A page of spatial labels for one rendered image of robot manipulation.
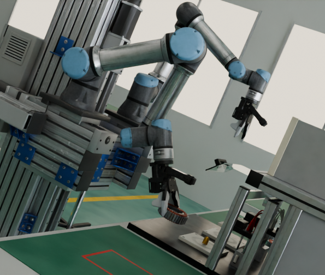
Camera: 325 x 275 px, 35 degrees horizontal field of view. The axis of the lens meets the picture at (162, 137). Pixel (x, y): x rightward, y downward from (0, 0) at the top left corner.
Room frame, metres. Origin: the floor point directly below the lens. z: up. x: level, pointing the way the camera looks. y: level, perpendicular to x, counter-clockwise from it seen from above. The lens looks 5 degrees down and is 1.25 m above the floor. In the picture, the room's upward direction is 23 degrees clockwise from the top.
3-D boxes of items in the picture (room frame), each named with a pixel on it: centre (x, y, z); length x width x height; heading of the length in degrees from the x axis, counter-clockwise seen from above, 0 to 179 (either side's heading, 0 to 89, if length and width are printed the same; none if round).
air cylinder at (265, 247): (2.02, -0.52, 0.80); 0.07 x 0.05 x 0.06; 155
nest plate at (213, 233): (2.08, -0.39, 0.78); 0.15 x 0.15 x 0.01; 65
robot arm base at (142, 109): (2.60, 0.18, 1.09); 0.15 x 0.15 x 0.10
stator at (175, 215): (1.87, -0.14, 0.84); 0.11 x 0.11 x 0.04
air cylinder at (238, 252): (1.80, -0.42, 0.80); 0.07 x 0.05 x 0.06; 155
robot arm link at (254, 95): (2.59, -0.33, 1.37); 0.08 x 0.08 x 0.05
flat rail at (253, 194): (1.92, -0.43, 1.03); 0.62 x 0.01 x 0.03; 155
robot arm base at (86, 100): (2.14, 0.38, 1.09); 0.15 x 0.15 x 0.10
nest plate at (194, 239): (1.86, -0.29, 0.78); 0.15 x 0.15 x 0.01; 65
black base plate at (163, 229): (1.96, -0.36, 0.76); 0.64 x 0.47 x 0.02; 155
